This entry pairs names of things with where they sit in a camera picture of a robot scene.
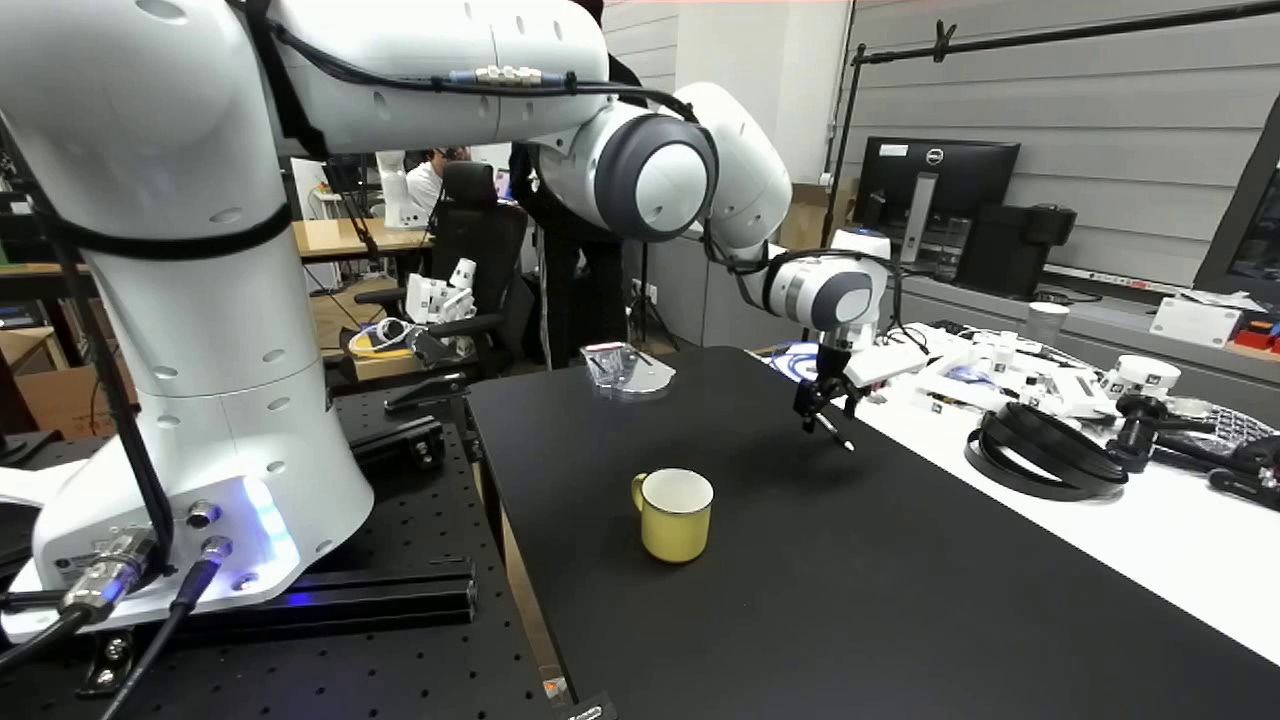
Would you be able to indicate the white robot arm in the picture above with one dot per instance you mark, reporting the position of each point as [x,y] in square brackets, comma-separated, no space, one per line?
[157,138]

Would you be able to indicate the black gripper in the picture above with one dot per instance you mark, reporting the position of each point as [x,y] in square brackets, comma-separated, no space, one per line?
[829,378]

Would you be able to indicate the black computer monitor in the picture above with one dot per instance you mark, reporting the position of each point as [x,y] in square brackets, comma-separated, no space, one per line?
[928,193]

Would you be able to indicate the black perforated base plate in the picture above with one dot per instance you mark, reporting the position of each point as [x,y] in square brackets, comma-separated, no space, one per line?
[415,618]

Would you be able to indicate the yellow enamel cup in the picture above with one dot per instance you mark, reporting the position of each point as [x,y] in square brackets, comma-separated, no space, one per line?
[673,511]

